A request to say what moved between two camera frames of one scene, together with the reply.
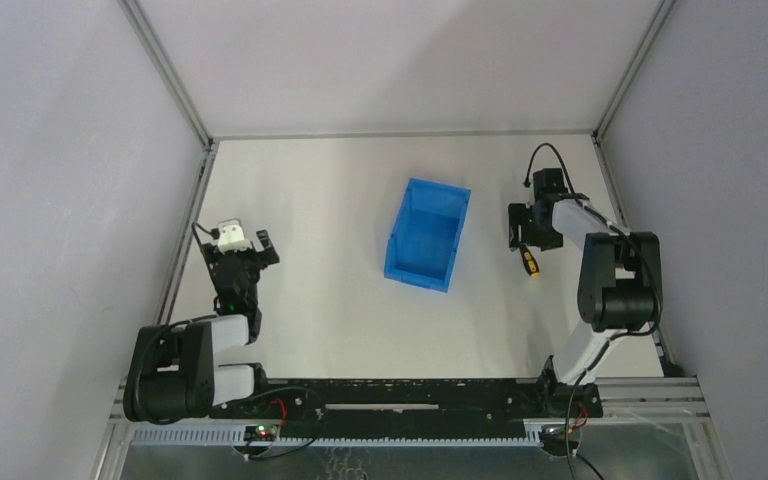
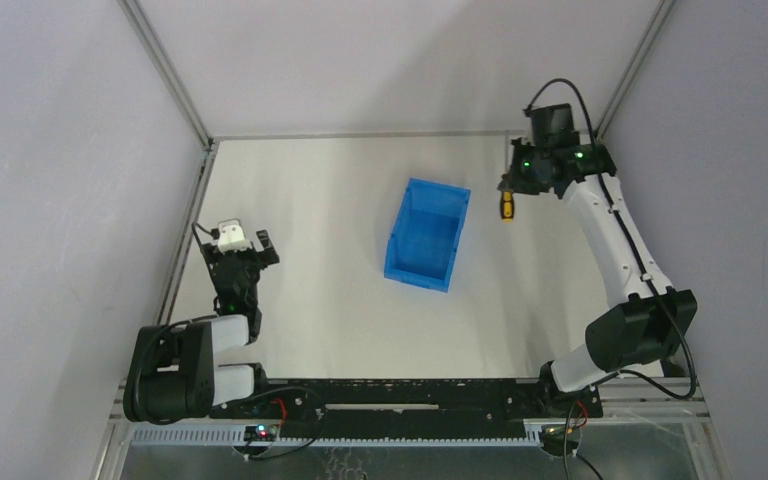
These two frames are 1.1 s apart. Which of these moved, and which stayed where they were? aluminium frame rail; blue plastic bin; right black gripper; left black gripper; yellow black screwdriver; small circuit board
Moved: right black gripper; yellow black screwdriver
Stayed: small circuit board; aluminium frame rail; blue plastic bin; left black gripper
